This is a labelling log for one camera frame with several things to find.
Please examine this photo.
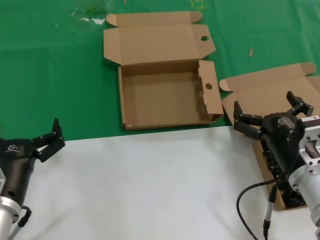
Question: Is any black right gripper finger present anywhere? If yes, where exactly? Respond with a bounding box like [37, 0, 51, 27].
[233, 100, 264, 140]
[286, 90, 315, 118]

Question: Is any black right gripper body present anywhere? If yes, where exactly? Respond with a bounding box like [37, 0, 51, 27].
[261, 111, 306, 174]

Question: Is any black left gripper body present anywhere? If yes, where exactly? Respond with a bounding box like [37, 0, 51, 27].
[0, 137, 38, 204]

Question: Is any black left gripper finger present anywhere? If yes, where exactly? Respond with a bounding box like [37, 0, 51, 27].
[32, 117, 66, 164]

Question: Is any wide open cardboard box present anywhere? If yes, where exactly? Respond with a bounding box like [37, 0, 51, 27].
[103, 10, 225, 132]

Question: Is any green table mat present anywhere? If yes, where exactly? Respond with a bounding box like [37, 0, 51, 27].
[0, 0, 320, 143]

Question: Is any cardboard box holding cables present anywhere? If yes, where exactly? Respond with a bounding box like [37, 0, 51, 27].
[218, 62, 320, 211]

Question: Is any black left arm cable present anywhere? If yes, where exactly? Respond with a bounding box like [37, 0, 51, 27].
[7, 204, 33, 240]

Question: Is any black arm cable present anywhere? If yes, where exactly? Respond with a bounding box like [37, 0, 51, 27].
[7, 204, 33, 240]
[236, 164, 301, 240]

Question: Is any pile of black cables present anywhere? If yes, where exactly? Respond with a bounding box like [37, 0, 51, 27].
[259, 137, 309, 208]

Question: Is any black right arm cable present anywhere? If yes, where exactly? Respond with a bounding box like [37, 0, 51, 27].
[236, 164, 301, 240]

